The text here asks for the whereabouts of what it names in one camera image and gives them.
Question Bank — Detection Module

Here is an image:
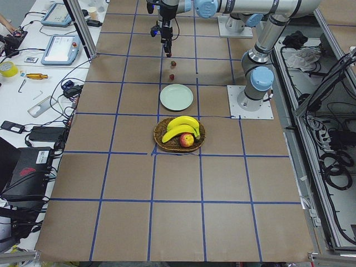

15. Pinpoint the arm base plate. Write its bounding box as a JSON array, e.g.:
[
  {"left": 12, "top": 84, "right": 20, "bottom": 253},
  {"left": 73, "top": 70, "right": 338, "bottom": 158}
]
[
  {"left": 227, "top": 85, "right": 274, "bottom": 120},
  {"left": 217, "top": 16, "right": 253, "bottom": 39}
]

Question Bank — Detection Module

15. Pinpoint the pale green round plate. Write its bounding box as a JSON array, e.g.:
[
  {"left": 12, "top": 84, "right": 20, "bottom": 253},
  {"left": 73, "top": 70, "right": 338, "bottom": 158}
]
[{"left": 160, "top": 84, "right": 194, "bottom": 111}]

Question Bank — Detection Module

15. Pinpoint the black computer box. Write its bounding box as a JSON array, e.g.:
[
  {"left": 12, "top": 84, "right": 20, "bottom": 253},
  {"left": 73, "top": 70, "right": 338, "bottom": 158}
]
[{"left": 1, "top": 147, "right": 53, "bottom": 200}]

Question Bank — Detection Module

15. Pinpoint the aluminium frame post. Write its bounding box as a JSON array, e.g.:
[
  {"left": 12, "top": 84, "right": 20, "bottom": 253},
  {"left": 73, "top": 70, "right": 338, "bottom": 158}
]
[{"left": 63, "top": 0, "right": 97, "bottom": 60}]

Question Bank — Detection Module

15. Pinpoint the far teach pendant tablet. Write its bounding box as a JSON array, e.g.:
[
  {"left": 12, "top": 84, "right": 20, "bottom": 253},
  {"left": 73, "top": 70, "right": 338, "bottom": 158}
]
[{"left": 41, "top": 3, "right": 72, "bottom": 27}]

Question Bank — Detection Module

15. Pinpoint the near teach pendant tablet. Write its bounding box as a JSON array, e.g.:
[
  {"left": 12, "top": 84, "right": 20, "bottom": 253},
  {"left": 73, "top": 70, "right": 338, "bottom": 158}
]
[{"left": 41, "top": 34, "right": 81, "bottom": 66}]

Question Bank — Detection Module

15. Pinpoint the yellow banana bunch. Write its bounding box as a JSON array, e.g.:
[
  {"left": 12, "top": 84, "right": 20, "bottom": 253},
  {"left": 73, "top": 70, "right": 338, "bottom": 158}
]
[{"left": 162, "top": 116, "right": 200, "bottom": 143}]

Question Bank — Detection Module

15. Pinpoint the yellow tape roll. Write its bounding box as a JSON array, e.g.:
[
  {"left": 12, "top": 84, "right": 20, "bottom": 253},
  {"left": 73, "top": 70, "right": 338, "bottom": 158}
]
[{"left": 0, "top": 61, "right": 18, "bottom": 77}]

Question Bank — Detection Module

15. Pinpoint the black cloth bundle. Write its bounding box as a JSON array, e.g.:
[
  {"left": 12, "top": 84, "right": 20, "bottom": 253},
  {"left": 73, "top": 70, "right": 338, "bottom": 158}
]
[{"left": 282, "top": 31, "right": 308, "bottom": 50}]

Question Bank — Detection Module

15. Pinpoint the black power adapter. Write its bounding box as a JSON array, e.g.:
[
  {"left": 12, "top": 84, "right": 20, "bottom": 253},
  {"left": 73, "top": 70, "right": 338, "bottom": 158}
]
[{"left": 28, "top": 126, "right": 65, "bottom": 142}]

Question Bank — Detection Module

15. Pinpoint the paper cup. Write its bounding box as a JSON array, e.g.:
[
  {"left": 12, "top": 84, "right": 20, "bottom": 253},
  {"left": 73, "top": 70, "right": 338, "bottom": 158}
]
[{"left": 87, "top": 6, "right": 99, "bottom": 21}]

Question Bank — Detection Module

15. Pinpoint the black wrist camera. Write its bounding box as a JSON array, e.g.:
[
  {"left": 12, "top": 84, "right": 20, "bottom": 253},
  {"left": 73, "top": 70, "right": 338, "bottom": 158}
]
[{"left": 150, "top": 25, "right": 161, "bottom": 37}]

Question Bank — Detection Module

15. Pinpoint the orange metal tool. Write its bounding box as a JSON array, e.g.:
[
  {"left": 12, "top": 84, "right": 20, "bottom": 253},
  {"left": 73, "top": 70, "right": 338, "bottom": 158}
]
[{"left": 26, "top": 73, "right": 48, "bottom": 80}]

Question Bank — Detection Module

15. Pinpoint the grey metal bracket plate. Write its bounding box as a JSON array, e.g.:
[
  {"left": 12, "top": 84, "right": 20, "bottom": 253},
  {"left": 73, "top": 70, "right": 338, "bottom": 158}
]
[{"left": 27, "top": 96, "right": 58, "bottom": 118}]

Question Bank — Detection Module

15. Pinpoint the brown wicker basket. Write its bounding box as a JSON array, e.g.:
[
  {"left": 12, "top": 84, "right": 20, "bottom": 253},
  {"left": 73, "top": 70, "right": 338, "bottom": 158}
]
[{"left": 153, "top": 117, "right": 206, "bottom": 153}]

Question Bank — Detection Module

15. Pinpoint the red yellow apple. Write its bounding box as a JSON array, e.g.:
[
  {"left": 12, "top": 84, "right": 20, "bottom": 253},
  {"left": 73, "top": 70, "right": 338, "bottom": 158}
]
[{"left": 179, "top": 132, "right": 195, "bottom": 148}]

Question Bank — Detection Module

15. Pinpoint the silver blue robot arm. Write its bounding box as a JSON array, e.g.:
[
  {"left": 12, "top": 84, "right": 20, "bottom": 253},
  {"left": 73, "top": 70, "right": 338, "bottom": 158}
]
[
  {"left": 241, "top": 14, "right": 289, "bottom": 102},
  {"left": 146, "top": 0, "right": 320, "bottom": 64}
]

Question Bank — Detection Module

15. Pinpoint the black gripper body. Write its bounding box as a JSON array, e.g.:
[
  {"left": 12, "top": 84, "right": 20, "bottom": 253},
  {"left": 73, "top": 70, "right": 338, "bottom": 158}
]
[{"left": 161, "top": 21, "right": 173, "bottom": 57}]

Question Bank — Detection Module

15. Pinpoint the white crumpled cloth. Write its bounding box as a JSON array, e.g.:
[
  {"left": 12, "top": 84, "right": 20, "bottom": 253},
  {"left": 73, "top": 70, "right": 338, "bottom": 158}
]
[{"left": 286, "top": 48, "right": 321, "bottom": 72}]

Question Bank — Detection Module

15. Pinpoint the teach pendant tablet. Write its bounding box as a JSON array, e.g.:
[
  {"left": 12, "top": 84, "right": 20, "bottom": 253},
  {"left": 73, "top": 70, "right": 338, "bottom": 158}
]
[
  {"left": 41, "top": 3, "right": 72, "bottom": 27},
  {"left": 41, "top": 34, "right": 81, "bottom": 66}
]

